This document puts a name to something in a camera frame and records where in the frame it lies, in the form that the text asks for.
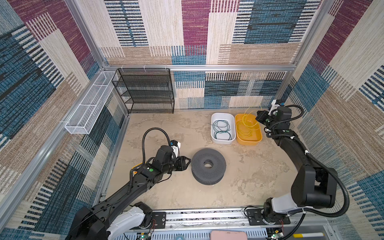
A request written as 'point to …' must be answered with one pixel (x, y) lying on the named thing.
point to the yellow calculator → (134, 172)
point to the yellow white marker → (308, 235)
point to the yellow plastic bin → (256, 136)
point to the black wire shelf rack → (145, 90)
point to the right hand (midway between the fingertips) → (257, 112)
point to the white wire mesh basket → (81, 121)
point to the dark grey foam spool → (208, 166)
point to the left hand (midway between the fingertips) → (189, 159)
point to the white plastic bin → (222, 137)
